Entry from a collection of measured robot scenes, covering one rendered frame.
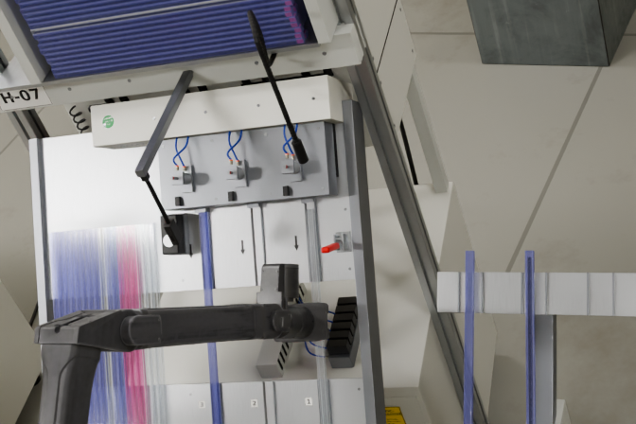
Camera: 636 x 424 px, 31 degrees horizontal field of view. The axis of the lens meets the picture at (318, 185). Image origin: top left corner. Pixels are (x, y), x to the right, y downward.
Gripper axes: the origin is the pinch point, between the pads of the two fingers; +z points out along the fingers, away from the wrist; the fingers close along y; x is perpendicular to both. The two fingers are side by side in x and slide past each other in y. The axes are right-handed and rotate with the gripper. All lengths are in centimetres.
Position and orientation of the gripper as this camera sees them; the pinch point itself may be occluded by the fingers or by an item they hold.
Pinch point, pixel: (317, 323)
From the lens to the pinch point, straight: 210.1
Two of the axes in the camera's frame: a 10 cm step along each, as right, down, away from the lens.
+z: 3.6, 1.3, 9.3
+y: -9.3, 0.9, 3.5
